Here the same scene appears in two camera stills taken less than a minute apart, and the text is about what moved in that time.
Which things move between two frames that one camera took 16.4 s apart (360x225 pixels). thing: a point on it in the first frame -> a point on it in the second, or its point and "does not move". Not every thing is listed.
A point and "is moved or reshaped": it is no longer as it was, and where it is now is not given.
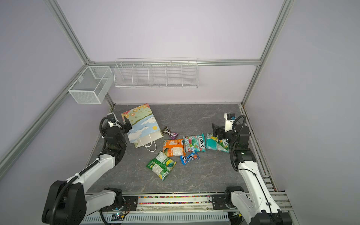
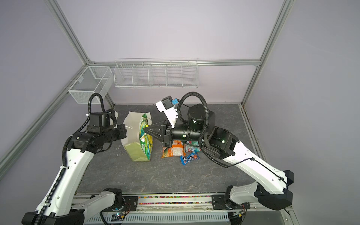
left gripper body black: x=126 y=128 -> x=115 y=134
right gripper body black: x=222 y=134 -> x=168 y=141
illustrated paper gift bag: x=145 y=128 is moved or reshaped
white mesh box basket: x=92 y=85 does not move
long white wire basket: x=180 y=72 does not move
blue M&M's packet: x=192 y=156 does not move
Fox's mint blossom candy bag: x=194 y=143 does not move
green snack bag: x=161 y=166 -> x=146 y=141
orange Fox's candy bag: x=172 y=147 does not move
